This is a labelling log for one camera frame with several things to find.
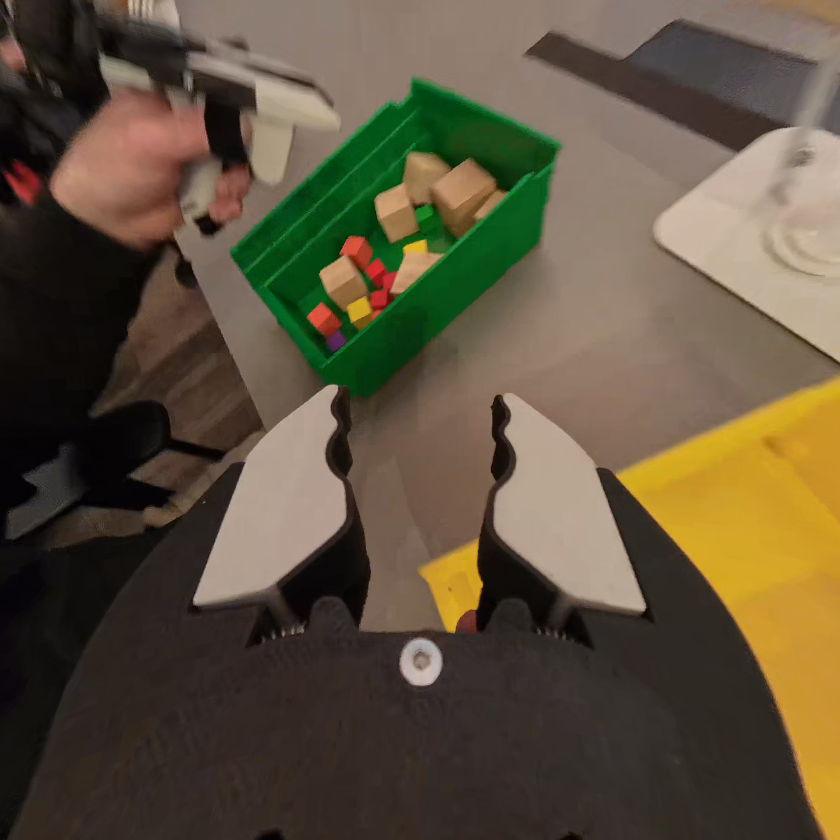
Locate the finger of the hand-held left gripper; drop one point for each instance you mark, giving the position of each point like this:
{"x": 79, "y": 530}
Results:
{"x": 272, "y": 151}
{"x": 289, "y": 95}

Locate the pile of plain wooden cubes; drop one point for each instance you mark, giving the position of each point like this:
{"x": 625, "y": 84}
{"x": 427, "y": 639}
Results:
{"x": 463, "y": 190}

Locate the green plastic box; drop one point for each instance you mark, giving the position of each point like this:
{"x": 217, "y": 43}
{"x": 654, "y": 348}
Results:
{"x": 446, "y": 289}

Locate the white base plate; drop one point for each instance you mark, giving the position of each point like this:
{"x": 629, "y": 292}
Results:
{"x": 722, "y": 216}

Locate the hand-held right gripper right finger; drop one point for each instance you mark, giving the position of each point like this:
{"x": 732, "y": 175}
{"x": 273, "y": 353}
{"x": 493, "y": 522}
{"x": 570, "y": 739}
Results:
{"x": 564, "y": 525}

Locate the yellow plastic box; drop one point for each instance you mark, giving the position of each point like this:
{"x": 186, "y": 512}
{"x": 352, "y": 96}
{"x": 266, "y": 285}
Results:
{"x": 754, "y": 525}

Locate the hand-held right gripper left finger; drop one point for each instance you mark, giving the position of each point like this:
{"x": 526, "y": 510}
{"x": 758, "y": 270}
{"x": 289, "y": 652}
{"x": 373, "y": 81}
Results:
{"x": 275, "y": 525}

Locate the person's left hand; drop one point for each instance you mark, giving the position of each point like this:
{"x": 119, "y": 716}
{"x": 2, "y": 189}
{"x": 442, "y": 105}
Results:
{"x": 124, "y": 170}

